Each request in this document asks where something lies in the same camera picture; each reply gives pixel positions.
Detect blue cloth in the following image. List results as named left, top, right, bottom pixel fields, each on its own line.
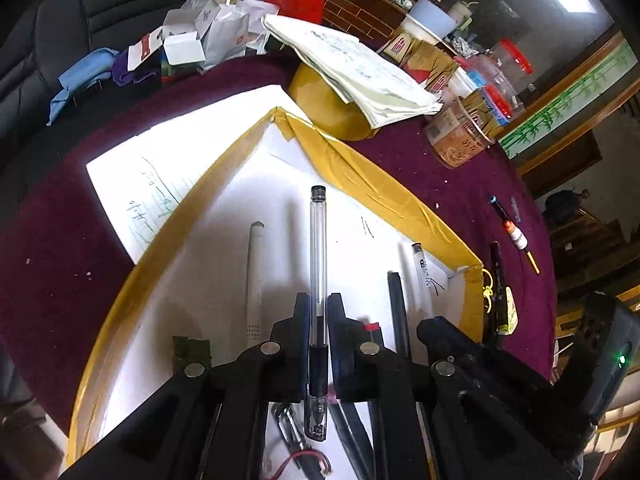
left=46, top=47, right=122, bottom=127

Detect wooden framed glass partition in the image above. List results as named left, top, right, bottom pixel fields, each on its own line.
left=380, top=0, right=640, bottom=176

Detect clear jar red lid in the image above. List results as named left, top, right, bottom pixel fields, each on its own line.
left=487, top=37, right=534, bottom=88

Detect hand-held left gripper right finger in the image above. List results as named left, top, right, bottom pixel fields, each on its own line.
left=327, top=294, right=566, bottom=480

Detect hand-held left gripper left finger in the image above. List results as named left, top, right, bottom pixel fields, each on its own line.
left=60, top=292, right=308, bottom=480

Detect white paper sheet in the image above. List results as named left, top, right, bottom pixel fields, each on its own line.
left=85, top=83, right=292, bottom=266

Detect purple cloth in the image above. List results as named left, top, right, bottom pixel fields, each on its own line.
left=110, top=49, right=162, bottom=87

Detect black brush marker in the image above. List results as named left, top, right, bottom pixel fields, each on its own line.
left=327, top=401, right=376, bottom=480

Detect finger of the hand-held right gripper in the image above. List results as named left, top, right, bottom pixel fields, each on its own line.
left=417, top=316, right=596, bottom=461

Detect white stylus pen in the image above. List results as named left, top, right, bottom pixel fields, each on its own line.
left=246, top=220, right=267, bottom=347

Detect gold-edged shallow tray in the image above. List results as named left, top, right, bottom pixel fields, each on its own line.
left=66, top=105, right=486, bottom=480

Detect black marker white ends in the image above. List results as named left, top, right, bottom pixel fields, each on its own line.
left=387, top=272, right=413, bottom=361

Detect black leather sofa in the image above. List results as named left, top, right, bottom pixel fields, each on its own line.
left=0, top=0, right=271, bottom=171

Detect white thermos jug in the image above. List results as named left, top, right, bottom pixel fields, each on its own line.
left=446, top=1, right=474, bottom=31

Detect orange white fishing float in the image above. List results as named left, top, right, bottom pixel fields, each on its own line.
left=488, top=193, right=542, bottom=276

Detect red white card box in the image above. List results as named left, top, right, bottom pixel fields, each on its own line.
left=126, top=31, right=166, bottom=72

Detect black pen white lettering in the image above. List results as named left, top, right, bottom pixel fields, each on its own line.
left=487, top=240, right=505, bottom=337

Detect blue label tub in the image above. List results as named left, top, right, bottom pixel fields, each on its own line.
left=462, top=69, right=490, bottom=98

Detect wide bamboo painted panel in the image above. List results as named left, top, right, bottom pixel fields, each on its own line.
left=499, top=41, right=635, bottom=159

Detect gold label jar pale lid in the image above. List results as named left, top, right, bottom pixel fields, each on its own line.
left=376, top=0, right=459, bottom=92

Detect clear gel pen black grip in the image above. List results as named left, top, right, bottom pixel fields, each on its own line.
left=303, top=185, right=331, bottom=442

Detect small white box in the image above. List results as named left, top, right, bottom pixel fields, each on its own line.
left=161, top=31, right=207, bottom=67

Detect stack of notebooks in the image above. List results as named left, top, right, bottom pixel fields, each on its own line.
left=261, top=13, right=444, bottom=131

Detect jar with brown contents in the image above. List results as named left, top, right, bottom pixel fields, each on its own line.
left=424, top=96, right=497, bottom=169

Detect small red-lid jar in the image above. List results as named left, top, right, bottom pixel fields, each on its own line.
left=480, top=85, right=515, bottom=128

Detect wooden sideboard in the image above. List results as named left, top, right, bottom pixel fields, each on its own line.
left=321, top=0, right=418, bottom=43

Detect clear gel pen printed label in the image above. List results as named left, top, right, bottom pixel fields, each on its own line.
left=411, top=242, right=437, bottom=292

